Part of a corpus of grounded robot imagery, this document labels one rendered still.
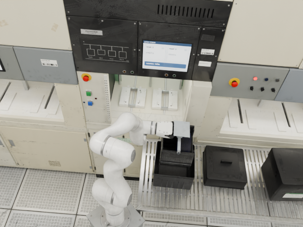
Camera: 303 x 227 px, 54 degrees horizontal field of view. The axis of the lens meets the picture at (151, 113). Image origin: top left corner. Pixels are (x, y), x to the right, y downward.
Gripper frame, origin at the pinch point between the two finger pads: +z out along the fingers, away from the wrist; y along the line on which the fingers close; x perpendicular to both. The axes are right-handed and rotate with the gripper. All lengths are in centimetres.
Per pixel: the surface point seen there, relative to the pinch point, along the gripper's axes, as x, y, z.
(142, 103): -35, -53, -28
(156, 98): -34, -59, -17
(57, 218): -125, 15, -96
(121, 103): -35, -50, -45
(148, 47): 39, -29, -24
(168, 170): -48.2, 0.0, -3.1
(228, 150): -39, -16, 41
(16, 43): 34, -28, -104
